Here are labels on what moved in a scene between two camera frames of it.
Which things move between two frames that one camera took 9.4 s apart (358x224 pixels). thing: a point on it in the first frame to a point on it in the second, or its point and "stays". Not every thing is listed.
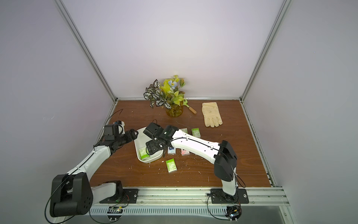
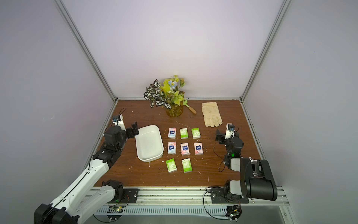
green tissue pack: [171, 165] stays
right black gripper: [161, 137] to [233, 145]
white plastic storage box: [140, 142] stays
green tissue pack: [196, 132] stays
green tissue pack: [184, 129] stays
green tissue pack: [143, 154] to [187, 165]
